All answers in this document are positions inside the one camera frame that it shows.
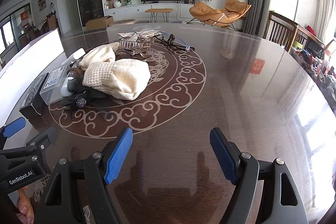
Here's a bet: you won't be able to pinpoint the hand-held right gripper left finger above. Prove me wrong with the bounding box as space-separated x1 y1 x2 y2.
34 127 133 224

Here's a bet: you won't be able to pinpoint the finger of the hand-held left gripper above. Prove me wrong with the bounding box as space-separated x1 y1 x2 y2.
0 126 57 174
0 117 27 147

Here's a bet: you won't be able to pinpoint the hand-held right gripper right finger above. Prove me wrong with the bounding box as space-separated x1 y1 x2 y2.
209 127 309 224

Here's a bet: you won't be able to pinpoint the black cardboard box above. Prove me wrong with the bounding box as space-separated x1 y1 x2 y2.
19 72 50 122

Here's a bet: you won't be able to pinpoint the black flower hair accessory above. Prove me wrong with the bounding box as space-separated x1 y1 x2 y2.
59 67 105 114

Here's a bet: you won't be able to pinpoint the clear plastic box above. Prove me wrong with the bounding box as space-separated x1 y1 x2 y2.
39 66 71 105

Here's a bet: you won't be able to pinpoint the white cardboard container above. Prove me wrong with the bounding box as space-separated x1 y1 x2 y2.
0 29 66 130

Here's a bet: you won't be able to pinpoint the cream knitted hat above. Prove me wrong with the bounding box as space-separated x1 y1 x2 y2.
82 59 151 101
79 42 120 69

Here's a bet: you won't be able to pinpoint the clear safety glasses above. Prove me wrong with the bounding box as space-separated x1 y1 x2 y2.
154 32 196 52

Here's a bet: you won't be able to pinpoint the person's left hand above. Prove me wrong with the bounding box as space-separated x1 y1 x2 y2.
15 185 35 224

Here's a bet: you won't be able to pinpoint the white sunscreen bottle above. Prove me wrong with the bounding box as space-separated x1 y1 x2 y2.
60 48 86 96

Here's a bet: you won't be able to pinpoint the brown glitter hair clip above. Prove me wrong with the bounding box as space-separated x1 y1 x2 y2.
115 49 147 60

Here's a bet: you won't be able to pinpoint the wooden dining table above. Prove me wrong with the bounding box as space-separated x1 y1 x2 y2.
38 17 58 31

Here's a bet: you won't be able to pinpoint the clear hair claw clip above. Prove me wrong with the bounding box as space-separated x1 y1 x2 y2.
117 39 137 50

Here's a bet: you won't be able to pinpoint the silver glitter star clip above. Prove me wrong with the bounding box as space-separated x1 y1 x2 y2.
117 31 147 42

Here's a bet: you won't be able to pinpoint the cotton swab packet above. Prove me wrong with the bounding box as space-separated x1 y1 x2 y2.
136 28 163 37

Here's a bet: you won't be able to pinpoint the brown cardboard box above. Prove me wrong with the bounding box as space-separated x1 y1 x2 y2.
85 16 114 30

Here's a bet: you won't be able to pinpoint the beige pet mat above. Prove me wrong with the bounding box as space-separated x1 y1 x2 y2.
109 19 136 26

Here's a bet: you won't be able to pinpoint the white door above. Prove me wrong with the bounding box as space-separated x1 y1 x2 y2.
64 0 76 30

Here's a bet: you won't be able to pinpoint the cluttered wooden side table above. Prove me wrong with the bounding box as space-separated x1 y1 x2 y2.
289 25 336 98

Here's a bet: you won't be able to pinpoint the orange lounge chair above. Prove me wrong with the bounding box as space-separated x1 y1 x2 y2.
189 0 252 29

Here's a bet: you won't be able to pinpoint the white television cabinet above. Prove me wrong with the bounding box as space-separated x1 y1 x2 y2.
103 2 200 23

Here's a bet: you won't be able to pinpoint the wooden slatted chair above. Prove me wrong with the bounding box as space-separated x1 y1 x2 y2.
264 10 300 52

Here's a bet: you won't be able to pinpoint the wooden bench with hairpin legs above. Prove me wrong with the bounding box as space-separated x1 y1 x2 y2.
145 8 174 24

